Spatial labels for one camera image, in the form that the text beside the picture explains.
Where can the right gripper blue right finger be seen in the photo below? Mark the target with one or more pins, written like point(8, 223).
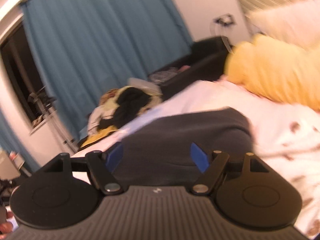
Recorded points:
point(212, 167)

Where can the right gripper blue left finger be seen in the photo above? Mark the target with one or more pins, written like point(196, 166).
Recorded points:
point(101, 166)

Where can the dark grey sweatpants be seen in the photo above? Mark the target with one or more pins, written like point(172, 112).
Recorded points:
point(158, 154)

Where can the pile of clothes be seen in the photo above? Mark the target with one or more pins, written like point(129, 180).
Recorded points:
point(119, 106)

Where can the dark window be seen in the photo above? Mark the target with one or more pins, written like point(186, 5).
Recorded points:
point(22, 72)

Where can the narrow blue curtain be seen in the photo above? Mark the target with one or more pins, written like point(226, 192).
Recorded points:
point(10, 142)

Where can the black leather sofa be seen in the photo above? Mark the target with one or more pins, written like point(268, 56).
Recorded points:
point(205, 62)

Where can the yellow pillow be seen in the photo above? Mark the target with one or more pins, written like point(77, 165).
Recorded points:
point(276, 70)

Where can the large blue curtain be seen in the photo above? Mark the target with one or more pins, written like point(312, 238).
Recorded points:
point(83, 48)

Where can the white pillow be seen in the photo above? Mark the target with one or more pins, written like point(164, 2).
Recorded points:
point(295, 23)

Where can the wall power outlet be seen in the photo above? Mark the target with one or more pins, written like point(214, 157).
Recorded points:
point(218, 27)

